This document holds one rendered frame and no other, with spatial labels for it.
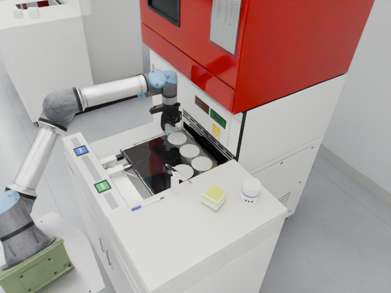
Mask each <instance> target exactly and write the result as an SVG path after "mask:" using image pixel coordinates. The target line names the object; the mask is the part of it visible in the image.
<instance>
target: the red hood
mask: <svg viewBox="0 0 391 293"><path fill-rule="evenodd" d="M374 2H375V0H140V15H141V32H142V42H143V43H145V44H146V45H147V46H148V47H149V48H151V49H152V50H153V51H154V52H156V53H157V54H158V55H159V56H160V57H162V58H163V59H164V60H166V61H167V62H168V63H169V64H170V65H172V66H173V67H174V68H175V69H176V70H178V71H179V72H181V74H183V75H184V76H185V77H187V78H188V79H189V80H190V81H191V82H193V83H194V84H195V85H196V86H198V87H199V88H200V89H201V90H203V91H204V92H205V93H206V94H208V95H209V96H210V97H211V98H212V99H214V100H215V101H216V102H217V103H218V104H220V105H221V106H223V107H224V108H225V109H226V110H227V111H229V112H230V113H231V114H232V115H235V114H238V113H240V112H243V111H245V110H249V109H251V108H254V107H256V106H259V105H262V104H264V103H267V102H270V101H273V100H275V99H278V98H280V97H283V96H285V95H288V94H291V93H293V92H296V91H299V90H302V89H304V88H307V87H310V86H312V85H314V84H318V83H320V82H323V81H325V80H328V79H330V78H333V77H336V76H339V75H341V74H344V73H347V72H348V70H349V67H350V64H351V61H352V60H353V56H354V54H355V52H356V49H357V46H358V43H359V41H360V38H361V36H362V33H363V31H364V28H365V25H366V23H367V20H368V17H369V14H370V13H371V9H372V7H373V5H374Z"/></svg>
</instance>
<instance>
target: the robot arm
mask: <svg viewBox="0 0 391 293"><path fill-rule="evenodd" d="M177 83H178V81H177V74H176V72H174V71H172V70H165V71H162V70H161V69H154V70H152V71H150V72H149V73H146V74H141V75H138V76H133V77H128V78H123V79H120V80H115V81H110V82H107V83H102V84H97V85H93V86H89V87H85V88H77V87H72V88H67V89H64V90H58V91H54V92H52V93H50V94H48V95H47V96H46V97H45V98H44V100H43V103H42V109H43V110H42V112H41V115H40V117H39V119H38V121H37V122H38V125H39V129H38V131H37V133H36V135H35V137H34V139H33V141H32V143H31V145H30V147H29V150H28V152H27V154H26V156H25V158H24V161H23V163H22V165H21V167H20V169H19V171H18V173H17V175H16V177H15V179H14V181H13V183H12V184H9V185H7V186H6V188H5V190H4V192H3V193H1V194H0V241H1V243H2V246H3V253H4V257H5V262H6V264H7V265H8V266H11V265H13V264H15V263H17V262H19V261H21V260H23V259H25V258H27V257H29V256H31V255H32V254H34V253H36V252H37V251H39V250H40V249H42V248H43V247H45V246H46V245H47V244H48V243H50V241H51V240H50V239H49V236H47V235H46V234H45V233H44V232H43V231H41V230H40V229H39V228H38V227H37V226H36V225H35V223H34V221H33V219H32V218H31V216H30V214H31V211H32V207H33V205H34V203H35V200H36V198H37V193H36V191H35V190H36V188H37V186H38V183H39V182H40V180H41V177H42V175H43V173H44V170H45V168H46V166H47V164H48V162H49V159H50V157H51V155H52V153H53V151H54V149H55V147H56V144H57V142H58V140H59V137H60V136H61V135H62V134H65V133H66V132H67V130H68V128H69V125H70V123H71V122H72V121H73V119H74V116H75V114H76V113H79V112H82V111H84V110H85V108H87V107H90V106H95V105H99V104H102V103H107V102H110V101H115V100H118V99H122V98H127V97H131V96H134V95H137V96H138V97H139V98H147V97H151V96H154V95H159V94H161V95H162V104H159V105H155V106H152V107H151V108H150V110H149V111H150V113H151V114H155V113H159V112H162V114H161V128H162V130H163V132H164V133H165V134H166V135H169V133H171V134H173V133H174V132H173V130H177V127H176V126H175V124H176V123H179V122H180V120H182V112H181V111H179V106H180V103H178V102H177ZM180 114H181V118H180Z"/></svg>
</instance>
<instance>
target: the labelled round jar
mask: <svg viewBox="0 0 391 293"><path fill-rule="evenodd" d="M260 189H261V182H260V181H259V180H258V179H257V178H254V177H247V178H245V179H244V181H243V186H242V189H241V195H240V200H241V201H242V203H244V204H246V205H255V204H256V203H257V200H258V196H259V193H260Z"/></svg>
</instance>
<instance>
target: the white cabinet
mask: <svg viewBox="0 0 391 293"><path fill-rule="evenodd" d="M65 158H66V161H67V165H68V168H69V171H70V175H71V178H72V181H73V185H74V189H75V192H76V195H77V199H78V202H79V205H80V209H81V213H82V216H83V220H84V223H85V226H86V230H87V234H88V236H89V238H90V240H91V242H92V244H93V246H94V248H95V250H96V252H97V254H98V256H99V258H100V260H101V262H102V264H103V267H104V269H105V271H106V273H107V275H108V277H109V279H110V281H111V283H112V285H113V287H114V289H115V291H116V293H141V292H140V290H139V288H138V286H137V284H136V283H135V281H134V279H133V277H132V276H131V274H130V272H129V270H128V268H127V266H126V265H125V263H124V261H123V259H122V257H121V255H120V253H119V252H118V250H117V248H116V246H115V244H114V243H113V241H112V239H111V238H110V236H109V234H108V233H107V231H106V229H105V227H104V225H103V223H102V221H101V220H100V218H99V216H98V215H97V213H96V211H95V209H94V207H93V205H92V203H91V202H90V200H89V198H88V196H87V194H86V192H85V190H84V189H83V187H82V185H81V183H80V182H79V179H78V178H77V176H76V174H75V172H74V170H73V169H72V167H71V165H70V163H69V161H68V159H67V157H66V156H65ZM279 234H280V231H279V232H278V233H276V234H275V235H273V236H271V237H270V238H268V239H267V240H265V241H263V242H262V243H260V244H258V245H257V246H255V247H254V248H252V249H251V250H249V251H247V252H246V253H244V254H242V255H241V256H239V257H238V258H236V259H235V260H233V261H231V262H230V263H228V264H227V265H225V266H224V267H222V268H220V269H219V270H217V271H216V272H214V273H212V274H211V275H209V276H208V277H206V278H204V279H203V280H201V281H200V282H198V283H197V284H195V285H193V286H192V287H190V288H189V289H187V290H185V291H184V292H182V293H258V292H259V290H260V287H261V284H262V281H263V279H264V276H265V273H266V270H267V268H268V265H269V262H270V259H271V256H272V254H273V250H274V249H275V245H276V243H277V240H278V237H279Z"/></svg>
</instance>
